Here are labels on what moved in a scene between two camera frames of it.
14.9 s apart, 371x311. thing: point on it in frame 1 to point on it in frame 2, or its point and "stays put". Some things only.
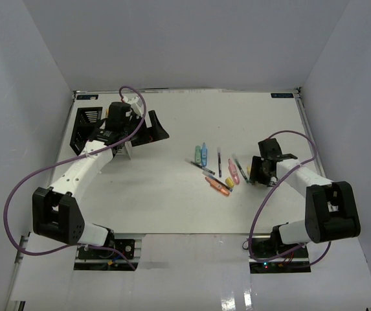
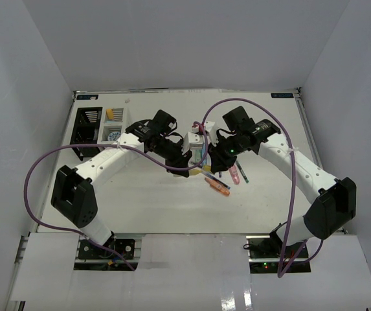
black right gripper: [256, 176] to [218, 162]
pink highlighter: [234, 172] stays put
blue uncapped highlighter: [204, 155] stays put
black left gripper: [155, 133] to [181, 161]
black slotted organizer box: [86, 119] stays put
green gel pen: [240, 168] stays put
